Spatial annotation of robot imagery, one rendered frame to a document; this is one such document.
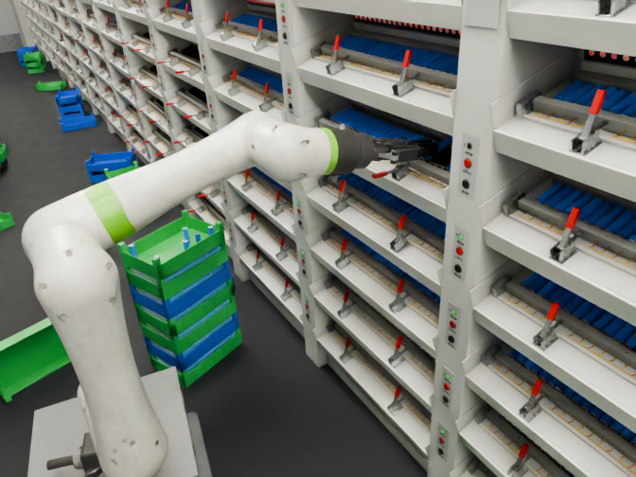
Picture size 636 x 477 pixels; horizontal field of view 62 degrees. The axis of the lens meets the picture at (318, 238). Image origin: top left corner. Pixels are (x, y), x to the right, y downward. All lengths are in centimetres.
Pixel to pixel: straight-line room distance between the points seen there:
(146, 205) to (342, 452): 109
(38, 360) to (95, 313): 149
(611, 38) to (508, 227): 38
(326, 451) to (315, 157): 108
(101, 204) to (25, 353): 139
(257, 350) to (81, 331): 132
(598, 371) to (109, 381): 85
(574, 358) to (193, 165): 79
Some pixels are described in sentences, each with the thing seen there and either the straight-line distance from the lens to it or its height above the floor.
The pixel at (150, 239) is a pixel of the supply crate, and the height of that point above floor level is 51.
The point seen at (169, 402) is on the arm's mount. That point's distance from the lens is 151.
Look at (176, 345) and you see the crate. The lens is 195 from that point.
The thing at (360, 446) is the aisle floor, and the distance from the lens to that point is 182.
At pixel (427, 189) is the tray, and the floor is 93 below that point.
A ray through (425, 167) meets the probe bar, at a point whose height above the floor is 96.
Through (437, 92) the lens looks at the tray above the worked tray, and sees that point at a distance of 114.
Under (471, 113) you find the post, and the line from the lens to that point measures 102.
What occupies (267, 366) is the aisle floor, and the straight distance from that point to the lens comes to 210.
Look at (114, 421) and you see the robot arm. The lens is 106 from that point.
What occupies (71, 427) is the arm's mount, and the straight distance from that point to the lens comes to 156.
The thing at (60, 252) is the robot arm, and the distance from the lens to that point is 90.
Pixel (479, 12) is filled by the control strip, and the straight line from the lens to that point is 98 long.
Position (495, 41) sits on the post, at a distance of 96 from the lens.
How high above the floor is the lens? 143
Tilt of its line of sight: 30 degrees down
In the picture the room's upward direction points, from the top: 4 degrees counter-clockwise
